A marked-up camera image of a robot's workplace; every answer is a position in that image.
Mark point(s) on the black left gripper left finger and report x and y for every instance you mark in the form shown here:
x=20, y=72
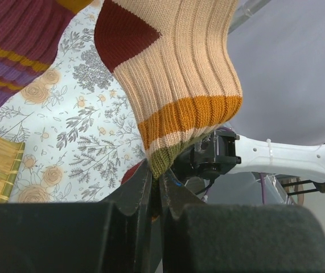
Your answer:
x=112, y=235

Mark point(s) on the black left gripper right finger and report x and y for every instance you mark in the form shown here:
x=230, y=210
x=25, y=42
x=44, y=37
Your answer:
x=198, y=237

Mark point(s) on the beige striped sock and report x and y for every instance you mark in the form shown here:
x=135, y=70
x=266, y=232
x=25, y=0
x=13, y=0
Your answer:
x=171, y=59

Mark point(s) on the maroon purple striped sock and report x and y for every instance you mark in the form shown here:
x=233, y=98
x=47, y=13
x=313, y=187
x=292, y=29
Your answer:
x=29, y=35

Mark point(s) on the maroon sock with orange cuff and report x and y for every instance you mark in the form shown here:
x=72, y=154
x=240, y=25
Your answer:
x=74, y=5

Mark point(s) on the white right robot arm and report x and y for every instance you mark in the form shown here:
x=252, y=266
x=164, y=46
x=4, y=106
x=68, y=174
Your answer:
x=225, y=152

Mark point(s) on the white drying rack stand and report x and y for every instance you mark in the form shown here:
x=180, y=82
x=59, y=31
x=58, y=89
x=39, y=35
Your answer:
x=245, y=12

